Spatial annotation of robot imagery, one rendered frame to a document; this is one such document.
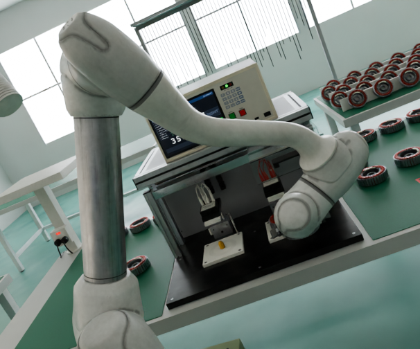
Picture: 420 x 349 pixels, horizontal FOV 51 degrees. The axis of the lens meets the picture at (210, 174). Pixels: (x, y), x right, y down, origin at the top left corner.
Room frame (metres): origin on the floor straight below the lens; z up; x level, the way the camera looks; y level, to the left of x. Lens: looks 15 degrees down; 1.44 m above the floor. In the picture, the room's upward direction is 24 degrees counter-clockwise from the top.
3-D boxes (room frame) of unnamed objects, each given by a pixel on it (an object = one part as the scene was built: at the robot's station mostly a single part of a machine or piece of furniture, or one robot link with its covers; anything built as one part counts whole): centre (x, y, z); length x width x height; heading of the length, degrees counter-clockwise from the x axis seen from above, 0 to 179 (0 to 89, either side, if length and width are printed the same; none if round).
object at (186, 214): (1.68, -0.09, 0.92); 0.66 x 0.01 x 0.30; 81
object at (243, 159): (1.53, -0.07, 1.03); 0.62 x 0.01 x 0.03; 81
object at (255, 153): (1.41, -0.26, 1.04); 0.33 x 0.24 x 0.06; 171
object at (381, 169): (1.52, -0.54, 0.77); 0.11 x 0.11 x 0.04
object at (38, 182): (2.14, 0.75, 0.98); 0.37 x 0.35 x 0.46; 81
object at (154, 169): (1.75, -0.10, 1.09); 0.68 x 0.44 x 0.05; 81
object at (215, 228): (1.59, 0.04, 0.80); 0.08 x 0.05 x 0.06; 81
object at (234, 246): (1.45, 0.07, 0.78); 0.15 x 0.15 x 0.01; 81
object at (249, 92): (1.75, -0.12, 1.22); 0.44 x 0.39 x 0.20; 81
